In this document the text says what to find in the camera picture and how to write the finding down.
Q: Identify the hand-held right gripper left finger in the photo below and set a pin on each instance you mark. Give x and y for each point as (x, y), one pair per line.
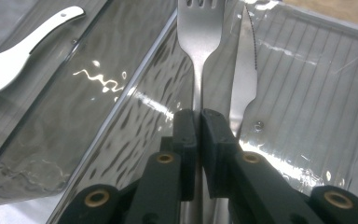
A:
(186, 130)

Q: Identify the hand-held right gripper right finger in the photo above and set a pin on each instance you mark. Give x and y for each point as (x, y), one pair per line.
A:
(217, 140)

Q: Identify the metal table knife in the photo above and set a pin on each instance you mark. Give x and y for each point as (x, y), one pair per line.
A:
(245, 74)

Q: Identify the metal fork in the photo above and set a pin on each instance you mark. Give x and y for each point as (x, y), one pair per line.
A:
(199, 37)

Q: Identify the clear grey plastic bin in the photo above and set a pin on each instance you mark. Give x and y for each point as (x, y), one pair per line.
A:
(307, 93)
(59, 124)

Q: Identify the white table mat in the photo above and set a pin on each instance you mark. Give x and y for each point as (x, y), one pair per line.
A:
(12, 216)

